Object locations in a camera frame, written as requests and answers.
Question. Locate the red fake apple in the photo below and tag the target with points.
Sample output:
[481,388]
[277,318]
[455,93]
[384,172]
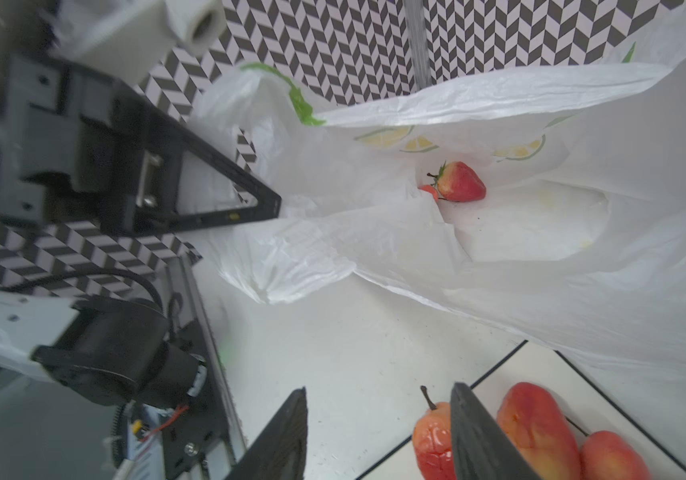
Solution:
[432,441]

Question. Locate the red fake pear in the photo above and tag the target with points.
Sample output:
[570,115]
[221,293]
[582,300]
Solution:
[537,427]

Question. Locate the white plastic bag lemon print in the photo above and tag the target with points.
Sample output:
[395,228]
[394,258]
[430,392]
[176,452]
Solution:
[580,243]

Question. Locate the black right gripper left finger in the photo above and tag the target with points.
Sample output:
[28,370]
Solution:
[280,451]

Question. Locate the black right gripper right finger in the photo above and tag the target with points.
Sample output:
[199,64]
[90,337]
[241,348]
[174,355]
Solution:
[480,448]

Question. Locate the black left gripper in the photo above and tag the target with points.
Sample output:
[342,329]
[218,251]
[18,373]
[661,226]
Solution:
[67,128]

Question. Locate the red fake strawberry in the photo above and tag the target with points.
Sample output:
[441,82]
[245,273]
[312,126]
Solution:
[457,182]

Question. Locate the small red fake fruit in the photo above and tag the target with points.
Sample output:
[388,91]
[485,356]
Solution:
[431,190]

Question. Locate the orange fake carrot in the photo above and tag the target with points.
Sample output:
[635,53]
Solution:
[607,456]

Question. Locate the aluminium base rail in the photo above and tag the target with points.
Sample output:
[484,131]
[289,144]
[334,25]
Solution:
[201,438]

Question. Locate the left grey corner post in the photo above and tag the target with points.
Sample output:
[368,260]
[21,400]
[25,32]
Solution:
[419,45]

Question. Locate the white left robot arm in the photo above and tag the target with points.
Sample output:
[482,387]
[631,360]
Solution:
[110,351]

